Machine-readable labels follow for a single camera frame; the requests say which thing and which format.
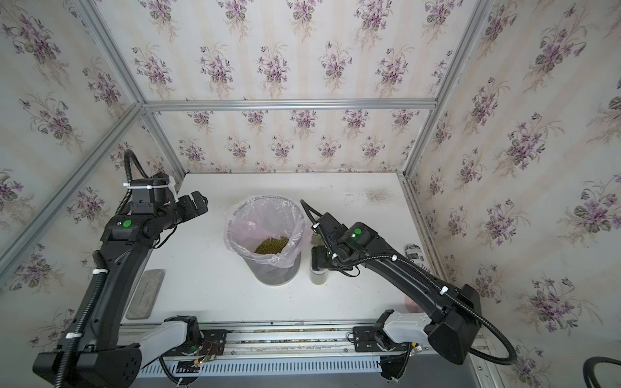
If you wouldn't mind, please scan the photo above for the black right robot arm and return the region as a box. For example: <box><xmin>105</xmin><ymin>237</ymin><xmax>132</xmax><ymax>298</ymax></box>
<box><xmin>301</xmin><ymin>201</ymin><xmax>517</xmax><ymax>365</ymax></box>

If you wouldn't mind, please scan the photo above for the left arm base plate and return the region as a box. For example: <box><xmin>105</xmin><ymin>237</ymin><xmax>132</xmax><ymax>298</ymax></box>
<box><xmin>182</xmin><ymin>330</ymin><xmax>228</xmax><ymax>365</ymax></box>

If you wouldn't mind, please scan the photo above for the green mung beans pile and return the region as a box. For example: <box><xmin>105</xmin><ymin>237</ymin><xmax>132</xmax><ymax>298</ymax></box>
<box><xmin>255</xmin><ymin>236</ymin><xmax>289</xmax><ymax>255</ymax></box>

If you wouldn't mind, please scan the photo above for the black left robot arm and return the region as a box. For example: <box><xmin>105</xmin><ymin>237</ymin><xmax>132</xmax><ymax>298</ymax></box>
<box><xmin>32</xmin><ymin>150</ymin><xmax>208</xmax><ymax>387</ymax></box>

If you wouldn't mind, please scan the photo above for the white lid bean jar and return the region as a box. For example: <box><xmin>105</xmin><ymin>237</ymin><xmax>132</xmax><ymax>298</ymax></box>
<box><xmin>310</xmin><ymin>268</ymin><xmax>329</xmax><ymax>286</ymax></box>

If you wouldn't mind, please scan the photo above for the white slotted cable duct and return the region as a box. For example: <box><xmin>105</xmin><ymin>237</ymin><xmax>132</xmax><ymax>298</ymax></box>
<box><xmin>166</xmin><ymin>356</ymin><xmax>382</xmax><ymax>379</ymax></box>

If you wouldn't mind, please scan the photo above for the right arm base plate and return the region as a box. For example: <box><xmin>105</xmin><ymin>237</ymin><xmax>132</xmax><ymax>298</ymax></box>
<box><xmin>346</xmin><ymin>326</ymin><xmax>389</xmax><ymax>352</ymax></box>

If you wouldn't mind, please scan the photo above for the mesh bin with pink bag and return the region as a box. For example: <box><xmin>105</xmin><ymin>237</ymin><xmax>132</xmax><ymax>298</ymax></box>
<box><xmin>224</xmin><ymin>195</ymin><xmax>311</xmax><ymax>286</ymax></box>

